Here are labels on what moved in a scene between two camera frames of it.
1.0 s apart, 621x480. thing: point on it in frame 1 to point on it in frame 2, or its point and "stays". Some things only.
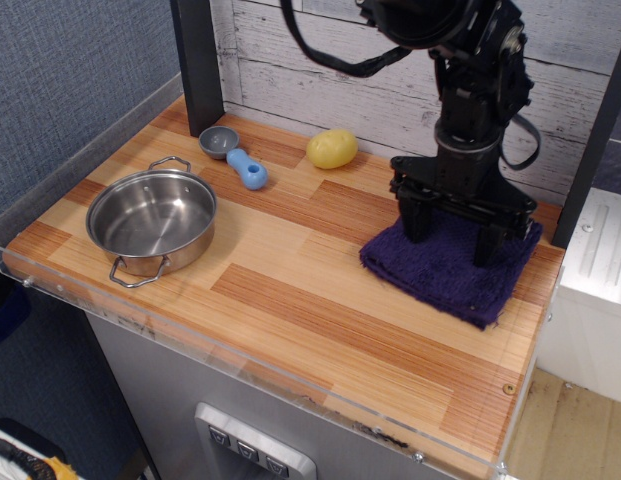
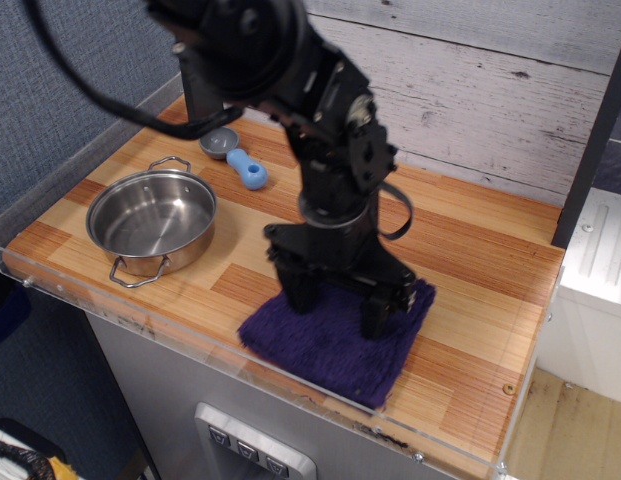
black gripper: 472,184 to 344,244
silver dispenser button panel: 237,449 stays
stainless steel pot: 153,222 stays
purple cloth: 441,273 to 331,346
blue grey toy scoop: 221,142 stays
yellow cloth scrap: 62,471 stays
